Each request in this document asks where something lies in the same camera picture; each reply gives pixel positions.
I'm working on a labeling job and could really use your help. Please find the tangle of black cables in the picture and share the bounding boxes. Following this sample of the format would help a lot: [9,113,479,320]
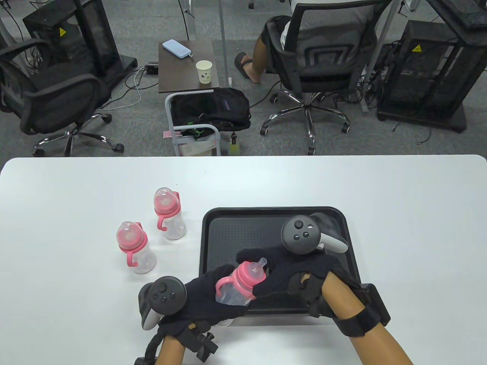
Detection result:
[342,57,394,109]

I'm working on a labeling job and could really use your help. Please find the person's left forearm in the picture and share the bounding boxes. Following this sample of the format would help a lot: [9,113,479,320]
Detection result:
[154,336,188,365]

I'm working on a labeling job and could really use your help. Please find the pink collar with nipple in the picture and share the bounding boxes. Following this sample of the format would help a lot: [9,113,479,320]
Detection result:
[154,198,180,216]
[117,233,147,251]
[236,257,268,300]

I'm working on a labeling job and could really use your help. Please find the black mesh office chair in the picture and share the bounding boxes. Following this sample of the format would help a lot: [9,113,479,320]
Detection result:
[260,0,394,156]
[0,38,125,157]

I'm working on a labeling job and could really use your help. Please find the white paper cup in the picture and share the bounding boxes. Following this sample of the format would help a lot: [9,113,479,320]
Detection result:
[196,60,212,84]

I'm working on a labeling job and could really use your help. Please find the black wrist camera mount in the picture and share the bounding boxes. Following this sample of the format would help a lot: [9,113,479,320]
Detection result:
[306,293,336,318]
[178,322,220,362]

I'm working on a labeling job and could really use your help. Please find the person's right hand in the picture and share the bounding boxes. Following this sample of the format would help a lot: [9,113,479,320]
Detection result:
[236,244,360,318]

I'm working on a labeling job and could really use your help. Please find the black backpack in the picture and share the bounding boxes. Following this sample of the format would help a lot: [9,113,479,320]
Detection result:
[170,87,252,132]

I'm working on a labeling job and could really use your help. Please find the black sandal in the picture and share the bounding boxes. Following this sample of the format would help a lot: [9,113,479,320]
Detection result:
[235,52,255,80]

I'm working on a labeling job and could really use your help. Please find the brown side table white frame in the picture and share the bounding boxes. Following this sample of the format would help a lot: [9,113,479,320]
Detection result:
[158,38,222,157]

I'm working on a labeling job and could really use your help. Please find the person's left hand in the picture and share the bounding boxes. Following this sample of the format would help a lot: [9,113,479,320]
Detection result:
[158,263,248,338]

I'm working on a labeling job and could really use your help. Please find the grey metal pole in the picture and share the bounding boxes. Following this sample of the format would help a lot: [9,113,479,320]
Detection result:
[219,0,233,87]

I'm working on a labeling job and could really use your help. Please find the black keyboard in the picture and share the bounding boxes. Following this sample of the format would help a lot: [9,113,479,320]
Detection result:
[449,0,487,30]

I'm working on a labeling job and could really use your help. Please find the light blue power bank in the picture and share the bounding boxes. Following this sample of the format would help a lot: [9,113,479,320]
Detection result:
[162,39,194,60]

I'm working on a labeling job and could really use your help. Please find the black plastic tray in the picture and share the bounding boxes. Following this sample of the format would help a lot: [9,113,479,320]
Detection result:
[200,206,362,316]

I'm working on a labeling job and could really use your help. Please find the white desk leg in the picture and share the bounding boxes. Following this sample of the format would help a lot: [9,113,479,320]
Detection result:
[179,0,197,41]

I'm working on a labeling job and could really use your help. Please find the black mesh equipment cabinet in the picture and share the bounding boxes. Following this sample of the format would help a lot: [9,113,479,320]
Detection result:
[22,0,138,78]
[377,19,487,133]

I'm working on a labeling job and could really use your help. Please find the grey slanted desk leg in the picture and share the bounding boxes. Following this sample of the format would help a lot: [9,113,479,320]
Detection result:
[361,0,404,113]

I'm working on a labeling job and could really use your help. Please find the black braided cable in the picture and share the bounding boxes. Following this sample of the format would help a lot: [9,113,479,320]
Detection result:
[144,331,165,359]

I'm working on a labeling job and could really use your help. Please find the grey handheld controller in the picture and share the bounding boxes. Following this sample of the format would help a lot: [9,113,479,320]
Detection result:
[280,213,349,255]
[138,276,188,330]

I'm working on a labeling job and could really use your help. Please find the black wrist strap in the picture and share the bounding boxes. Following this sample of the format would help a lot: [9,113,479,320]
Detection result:
[334,303,383,338]

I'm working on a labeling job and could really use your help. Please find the white plastic bag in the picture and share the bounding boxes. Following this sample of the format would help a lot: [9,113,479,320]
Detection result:
[178,134,214,156]

